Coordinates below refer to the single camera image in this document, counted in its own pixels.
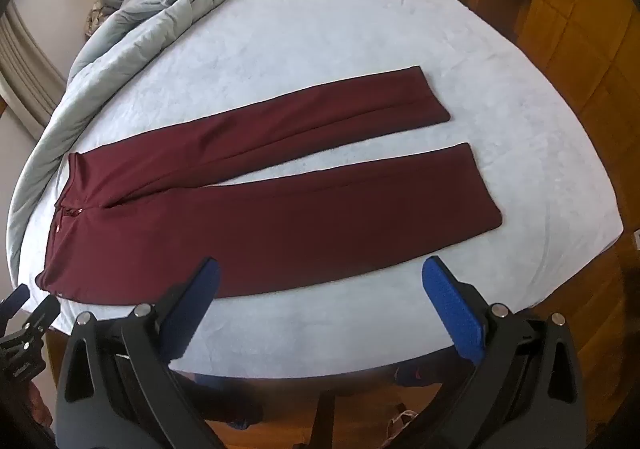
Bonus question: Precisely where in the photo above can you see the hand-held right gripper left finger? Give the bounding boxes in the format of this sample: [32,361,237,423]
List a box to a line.
[54,256,236,449]

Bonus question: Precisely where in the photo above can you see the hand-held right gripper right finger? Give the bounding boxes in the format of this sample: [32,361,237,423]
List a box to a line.
[421,255,588,449]

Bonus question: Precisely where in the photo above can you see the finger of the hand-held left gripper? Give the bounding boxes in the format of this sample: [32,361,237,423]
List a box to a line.
[10,294,61,345]
[0,283,31,330]

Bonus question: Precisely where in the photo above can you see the maroon pants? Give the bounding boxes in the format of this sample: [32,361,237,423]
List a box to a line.
[36,65,503,302]

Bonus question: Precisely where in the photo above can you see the beige curtain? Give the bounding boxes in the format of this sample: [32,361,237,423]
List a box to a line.
[0,0,68,140]

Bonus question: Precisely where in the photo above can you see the grey duvet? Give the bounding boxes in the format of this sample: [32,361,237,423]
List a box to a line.
[10,0,328,275]

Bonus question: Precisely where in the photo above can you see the patterned pillow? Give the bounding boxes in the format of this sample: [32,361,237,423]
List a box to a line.
[84,0,132,37]

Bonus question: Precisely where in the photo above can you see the wooden cabinet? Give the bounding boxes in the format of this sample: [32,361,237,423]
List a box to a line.
[457,0,640,250]

